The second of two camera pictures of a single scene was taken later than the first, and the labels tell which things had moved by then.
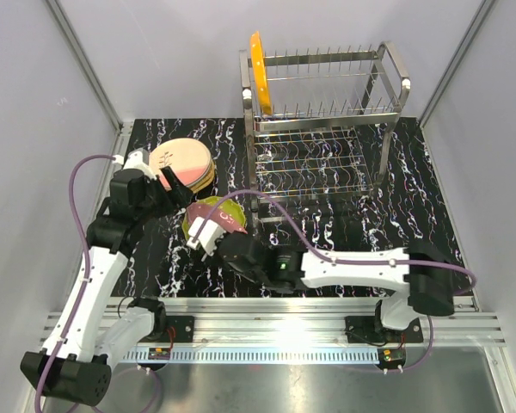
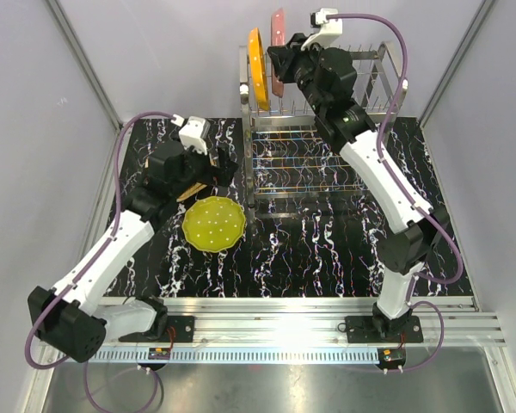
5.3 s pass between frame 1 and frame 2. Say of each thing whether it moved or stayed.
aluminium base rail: stayed
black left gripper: moved
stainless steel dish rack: stayed
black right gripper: moved
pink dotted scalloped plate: moved
